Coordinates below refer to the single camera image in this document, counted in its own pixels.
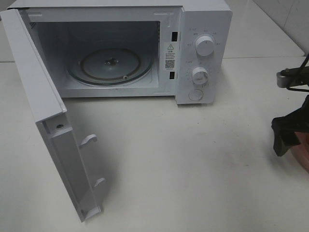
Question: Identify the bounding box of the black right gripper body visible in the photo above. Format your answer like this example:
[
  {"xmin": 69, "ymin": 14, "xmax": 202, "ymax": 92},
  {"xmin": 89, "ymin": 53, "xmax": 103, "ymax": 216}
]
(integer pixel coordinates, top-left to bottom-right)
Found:
[{"xmin": 271, "ymin": 96, "xmax": 309, "ymax": 157}]

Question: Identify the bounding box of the pink plastic plate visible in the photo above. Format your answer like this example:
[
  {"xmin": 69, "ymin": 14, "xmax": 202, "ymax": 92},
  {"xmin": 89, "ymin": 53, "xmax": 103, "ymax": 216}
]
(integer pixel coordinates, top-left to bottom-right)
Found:
[{"xmin": 290, "ymin": 132, "xmax": 309, "ymax": 173}]

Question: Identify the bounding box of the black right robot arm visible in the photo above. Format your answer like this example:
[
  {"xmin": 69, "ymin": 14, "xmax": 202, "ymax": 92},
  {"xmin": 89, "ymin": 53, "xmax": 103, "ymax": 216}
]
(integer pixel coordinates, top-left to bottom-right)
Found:
[{"xmin": 271, "ymin": 57, "xmax": 309, "ymax": 157}]

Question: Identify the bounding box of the round white door button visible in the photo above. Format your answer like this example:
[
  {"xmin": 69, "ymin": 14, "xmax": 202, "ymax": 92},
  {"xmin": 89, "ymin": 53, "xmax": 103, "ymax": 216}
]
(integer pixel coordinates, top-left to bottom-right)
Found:
[{"xmin": 188, "ymin": 89, "xmax": 203, "ymax": 101}]

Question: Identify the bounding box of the lower white microwave knob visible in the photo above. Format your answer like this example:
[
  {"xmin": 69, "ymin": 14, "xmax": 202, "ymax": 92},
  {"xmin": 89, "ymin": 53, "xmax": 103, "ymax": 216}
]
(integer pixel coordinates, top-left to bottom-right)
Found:
[{"xmin": 192, "ymin": 67, "xmax": 209, "ymax": 85}]

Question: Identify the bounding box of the white microwave knob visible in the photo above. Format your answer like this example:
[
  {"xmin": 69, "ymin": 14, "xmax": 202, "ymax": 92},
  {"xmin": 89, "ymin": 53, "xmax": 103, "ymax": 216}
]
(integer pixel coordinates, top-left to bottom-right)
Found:
[
  {"xmin": 192, "ymin": 67, "xmax": 209, "ymax": 85},
  {"xmin": 195, "ymin": 35, "xmax": 214, "ymax": 57}
]

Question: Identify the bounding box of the upper white microwave knob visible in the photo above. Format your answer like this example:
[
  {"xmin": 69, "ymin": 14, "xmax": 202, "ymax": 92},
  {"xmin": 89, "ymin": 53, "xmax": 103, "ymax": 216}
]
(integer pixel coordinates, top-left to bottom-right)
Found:
[{"xmin": 195, "ymin": 35, "xmax": 214, "ymax": 57}]

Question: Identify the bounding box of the white microwave oven body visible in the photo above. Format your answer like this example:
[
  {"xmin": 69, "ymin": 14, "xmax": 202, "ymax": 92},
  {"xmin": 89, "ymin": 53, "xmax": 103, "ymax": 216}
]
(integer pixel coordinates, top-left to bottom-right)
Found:
[{"xmin": 7, "ymin": 0, "xmax": 232, "ymax": 104}]

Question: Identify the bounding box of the white warning label sticker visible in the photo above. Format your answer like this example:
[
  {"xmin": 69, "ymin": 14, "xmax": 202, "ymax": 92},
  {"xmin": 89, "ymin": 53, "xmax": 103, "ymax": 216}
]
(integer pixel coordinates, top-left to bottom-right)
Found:
[{"xmin": 163, "ymin": 42, "xmax": 178, "ymax": 70}]

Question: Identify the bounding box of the glass microwave turntable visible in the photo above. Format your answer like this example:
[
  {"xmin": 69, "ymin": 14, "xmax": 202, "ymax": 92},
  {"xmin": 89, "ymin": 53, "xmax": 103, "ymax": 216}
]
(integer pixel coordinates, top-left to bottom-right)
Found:
[{"xmin": 67, "ymin": 47, "xmax": 154, "ymax": 86}]

